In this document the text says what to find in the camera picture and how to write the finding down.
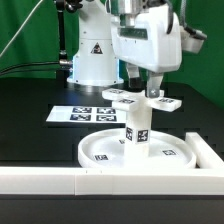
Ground white marker sheet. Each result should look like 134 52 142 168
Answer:
46 106 126 123

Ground black camera stand pole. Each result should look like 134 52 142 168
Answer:
53 0 83 80

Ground black cables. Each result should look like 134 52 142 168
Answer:
0 59 73 76

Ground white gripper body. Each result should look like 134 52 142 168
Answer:
111 14 182 73

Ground white round table top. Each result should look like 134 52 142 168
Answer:
78 128 196 170

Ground white cross-shaped table base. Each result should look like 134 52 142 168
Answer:
102 88 182 112

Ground grey diagonal cable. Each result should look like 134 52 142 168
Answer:
0 0 44 58

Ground white L-shaped obstacle fence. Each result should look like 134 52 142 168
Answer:
0 132 224 195

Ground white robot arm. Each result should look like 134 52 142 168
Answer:
72 0 207 98

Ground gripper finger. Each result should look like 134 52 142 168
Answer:
147 72 163 98
126 63 141 89

